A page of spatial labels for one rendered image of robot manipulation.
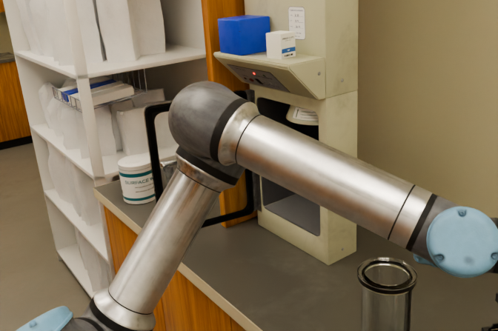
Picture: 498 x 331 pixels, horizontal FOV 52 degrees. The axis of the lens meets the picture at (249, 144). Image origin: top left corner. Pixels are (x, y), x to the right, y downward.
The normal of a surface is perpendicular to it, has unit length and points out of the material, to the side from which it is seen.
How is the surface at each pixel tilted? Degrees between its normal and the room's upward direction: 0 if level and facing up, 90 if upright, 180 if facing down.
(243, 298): 0
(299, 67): 90
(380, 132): 90
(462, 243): 61
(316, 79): 90
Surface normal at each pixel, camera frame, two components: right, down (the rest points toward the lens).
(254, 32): 0.59, 0.23
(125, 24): 0.06, 0.44
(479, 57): -0.81, 0.24
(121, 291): -0.36, -0.18
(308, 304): -0.06, -0.94
